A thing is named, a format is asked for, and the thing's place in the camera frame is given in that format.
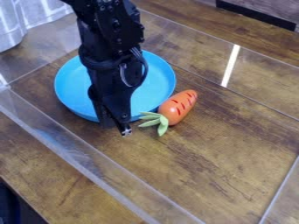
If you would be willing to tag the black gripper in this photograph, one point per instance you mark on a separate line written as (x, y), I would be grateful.
(114, 79)

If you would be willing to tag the clear acrylic enclosure wall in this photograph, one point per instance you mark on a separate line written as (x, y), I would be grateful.
(224, 168)

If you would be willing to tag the blue round tray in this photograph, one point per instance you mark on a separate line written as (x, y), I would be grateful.
(70, 84)

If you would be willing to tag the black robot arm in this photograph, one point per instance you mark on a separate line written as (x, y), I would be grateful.
(110, 34)

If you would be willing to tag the orange toy carrot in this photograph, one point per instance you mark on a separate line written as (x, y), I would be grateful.
(170, 111)

